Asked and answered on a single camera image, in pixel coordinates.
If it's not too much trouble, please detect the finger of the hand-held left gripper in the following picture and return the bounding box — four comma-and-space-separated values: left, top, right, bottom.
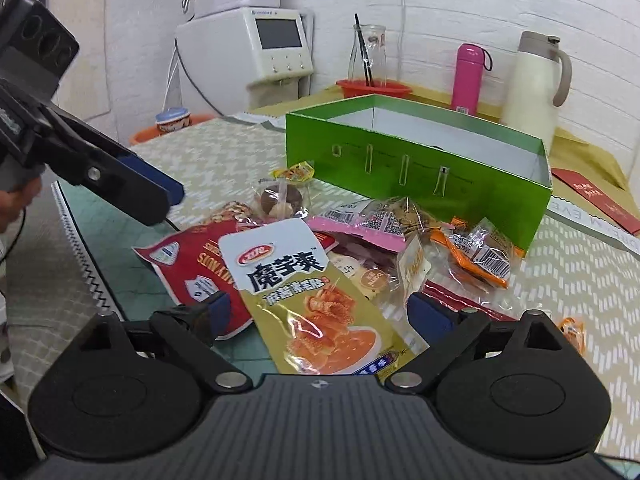
44, 104, 186, 207
54, 162, 172, 227

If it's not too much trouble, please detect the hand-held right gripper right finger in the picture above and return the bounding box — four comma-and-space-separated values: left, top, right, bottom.
385, 291, 568, 395

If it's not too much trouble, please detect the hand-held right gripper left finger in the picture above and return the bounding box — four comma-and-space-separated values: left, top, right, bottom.
72, 291, 253, 394

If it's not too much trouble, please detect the clear sausage stick pack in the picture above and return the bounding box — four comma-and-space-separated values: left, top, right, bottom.
425, 280, 517, 321

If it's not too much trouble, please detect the red packet with white labels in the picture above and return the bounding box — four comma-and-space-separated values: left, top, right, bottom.
132, 201, 257, 342

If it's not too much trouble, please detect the orange clear snack pack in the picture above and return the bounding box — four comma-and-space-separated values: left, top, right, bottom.
432, 216, 513, 289

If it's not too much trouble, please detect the clear milk candy pack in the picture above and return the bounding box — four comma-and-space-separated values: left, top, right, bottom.
327, 247, 401, 302

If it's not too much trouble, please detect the gold snack packet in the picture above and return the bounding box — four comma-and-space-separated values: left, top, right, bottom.
218, 218, 431, 376

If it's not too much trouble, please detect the clear seed pack pink header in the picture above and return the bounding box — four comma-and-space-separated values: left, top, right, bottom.
307, 197, 436, 253

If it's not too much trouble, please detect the brown clear-wrapped snack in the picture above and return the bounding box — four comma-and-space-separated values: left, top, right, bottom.
252, 180, 308, 221

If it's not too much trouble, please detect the green cardboard box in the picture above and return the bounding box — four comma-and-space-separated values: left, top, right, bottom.
285, 94, 553, 258

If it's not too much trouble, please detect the small orange candy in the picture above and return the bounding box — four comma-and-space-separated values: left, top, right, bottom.
560, 317, 586, 354

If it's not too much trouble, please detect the small yellow candy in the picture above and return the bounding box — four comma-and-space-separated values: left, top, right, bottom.
270, 161, 316, 184

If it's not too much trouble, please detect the person's left hand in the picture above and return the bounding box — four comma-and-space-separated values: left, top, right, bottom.
0, 177, 44, 234

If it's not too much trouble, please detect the orange plastic basin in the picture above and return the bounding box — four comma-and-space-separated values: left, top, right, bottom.
129, 112, 216, 147

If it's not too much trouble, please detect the cup with blue lid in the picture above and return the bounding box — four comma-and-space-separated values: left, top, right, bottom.
155, 106, 192, 134

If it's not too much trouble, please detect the beige wooden board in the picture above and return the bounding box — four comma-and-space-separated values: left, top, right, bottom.
47, 0, 111, 122

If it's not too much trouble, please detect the white water dispenser with screen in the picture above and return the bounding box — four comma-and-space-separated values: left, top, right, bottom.
175, 6, 316, 116

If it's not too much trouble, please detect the patterned tablecloth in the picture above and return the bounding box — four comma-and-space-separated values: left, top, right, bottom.
0, 110, 640, 461

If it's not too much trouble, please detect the red envelope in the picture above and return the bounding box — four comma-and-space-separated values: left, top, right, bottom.
550, 167, 640, 236

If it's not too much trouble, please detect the red plastic basket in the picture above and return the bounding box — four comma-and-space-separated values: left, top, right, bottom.
336, 79, 414, 101

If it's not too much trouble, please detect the pink thermos bottle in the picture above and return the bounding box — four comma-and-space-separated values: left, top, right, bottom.
450, 43, 494, 116

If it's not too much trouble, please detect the black straw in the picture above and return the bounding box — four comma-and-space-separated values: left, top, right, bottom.
361, 42, 375, 87
354, 13, 372, 86

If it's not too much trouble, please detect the cream thermal jug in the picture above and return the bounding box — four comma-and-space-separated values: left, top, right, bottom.
501, 31, 573, 153

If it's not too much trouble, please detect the glass carafe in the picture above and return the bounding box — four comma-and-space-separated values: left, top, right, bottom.
347, 24, 388, 88

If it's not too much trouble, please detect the black cable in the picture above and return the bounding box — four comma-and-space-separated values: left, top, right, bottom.
0, 209, 27, 263

